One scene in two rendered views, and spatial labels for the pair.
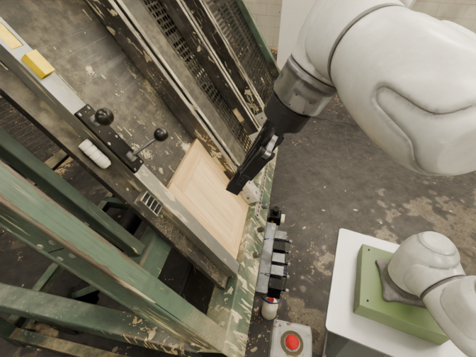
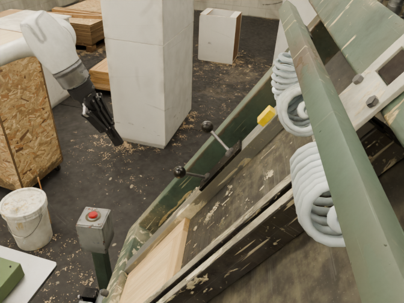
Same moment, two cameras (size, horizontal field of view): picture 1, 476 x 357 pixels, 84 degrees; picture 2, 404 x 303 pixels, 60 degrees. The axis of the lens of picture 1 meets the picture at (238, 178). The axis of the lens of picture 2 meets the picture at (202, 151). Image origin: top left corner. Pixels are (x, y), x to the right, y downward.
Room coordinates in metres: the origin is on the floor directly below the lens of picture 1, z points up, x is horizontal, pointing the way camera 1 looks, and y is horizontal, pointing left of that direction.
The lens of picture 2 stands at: (1.40, 0.17, 2.07)
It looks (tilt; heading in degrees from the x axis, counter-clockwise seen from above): 35 degrees down; 173
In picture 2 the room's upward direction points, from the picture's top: 3 degrees clockwise
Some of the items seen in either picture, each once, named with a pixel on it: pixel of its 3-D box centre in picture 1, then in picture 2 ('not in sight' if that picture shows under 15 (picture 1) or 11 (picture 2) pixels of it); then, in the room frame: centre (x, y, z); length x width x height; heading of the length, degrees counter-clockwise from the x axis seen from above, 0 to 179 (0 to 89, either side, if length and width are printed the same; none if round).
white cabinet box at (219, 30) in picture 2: not in sight; (219, 35); (-4.32, 1.06, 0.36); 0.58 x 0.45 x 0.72; 68
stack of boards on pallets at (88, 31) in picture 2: not in sight; (101, 18); (-5.81, -1.03, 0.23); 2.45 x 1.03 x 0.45; 158
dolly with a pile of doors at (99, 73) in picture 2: not in sight; (115, 77); (-3.12, -0.50, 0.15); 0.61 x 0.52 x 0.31; 158
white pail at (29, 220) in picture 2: not in sight; (28, 214); (-0.49, -0.82, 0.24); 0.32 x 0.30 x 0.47; 158
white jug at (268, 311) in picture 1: (269, 306); not in sight; (0.70, -0.20, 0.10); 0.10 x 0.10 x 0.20
